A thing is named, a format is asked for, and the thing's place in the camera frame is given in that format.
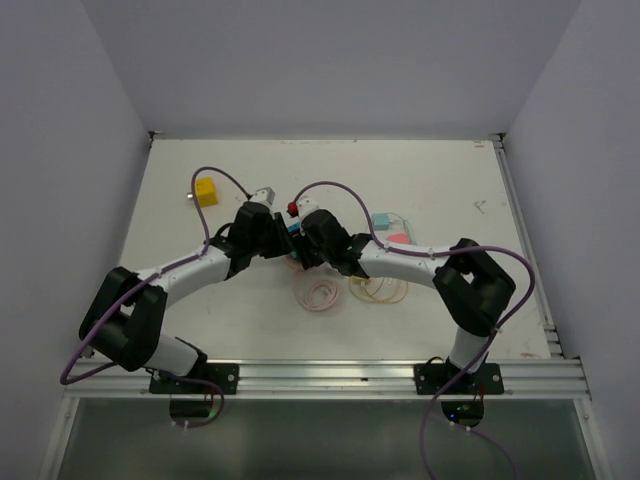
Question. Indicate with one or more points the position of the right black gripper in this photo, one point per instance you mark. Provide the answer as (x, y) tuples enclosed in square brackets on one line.
[(300, 241)]

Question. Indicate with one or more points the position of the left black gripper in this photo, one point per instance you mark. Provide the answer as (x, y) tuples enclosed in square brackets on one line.
[(283, 245)]

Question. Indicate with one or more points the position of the yellow small plug adapter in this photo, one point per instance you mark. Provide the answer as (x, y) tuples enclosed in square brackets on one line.
[(360, 281)]

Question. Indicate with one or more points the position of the light blue plug adapter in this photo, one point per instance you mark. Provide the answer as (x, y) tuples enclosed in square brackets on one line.
[(381, 221)]

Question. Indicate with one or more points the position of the yellow cube socket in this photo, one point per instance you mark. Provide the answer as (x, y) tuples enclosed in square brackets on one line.
[(204, 192)]

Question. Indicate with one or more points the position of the pink plug adapter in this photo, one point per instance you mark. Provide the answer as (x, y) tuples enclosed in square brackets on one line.
[(399, 238)]

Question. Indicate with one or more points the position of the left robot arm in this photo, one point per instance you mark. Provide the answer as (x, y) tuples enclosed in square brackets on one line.
[(125, 319)]

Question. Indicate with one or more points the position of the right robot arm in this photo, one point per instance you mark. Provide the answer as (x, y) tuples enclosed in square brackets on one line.
[(472, 286)]

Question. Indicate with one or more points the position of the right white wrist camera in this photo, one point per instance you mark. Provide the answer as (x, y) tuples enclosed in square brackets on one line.
[(301, 207)]

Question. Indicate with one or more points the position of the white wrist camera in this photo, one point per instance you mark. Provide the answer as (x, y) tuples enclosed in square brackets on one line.
[(301, 207), (264, 196)]

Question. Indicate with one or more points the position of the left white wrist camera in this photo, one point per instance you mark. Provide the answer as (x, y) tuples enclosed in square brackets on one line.
[(264, 196)]

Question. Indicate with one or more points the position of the aluminium mounting rail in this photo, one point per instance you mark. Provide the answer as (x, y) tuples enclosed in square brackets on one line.
[(551, 379)]

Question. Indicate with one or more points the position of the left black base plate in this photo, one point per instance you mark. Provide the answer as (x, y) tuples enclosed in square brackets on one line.
[(199, 380)]

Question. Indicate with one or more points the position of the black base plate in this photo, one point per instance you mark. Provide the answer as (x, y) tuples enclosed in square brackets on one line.
[(199, 380), (431, 376)]

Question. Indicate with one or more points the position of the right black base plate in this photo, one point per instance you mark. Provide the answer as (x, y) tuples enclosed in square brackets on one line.
[(431, 376)]

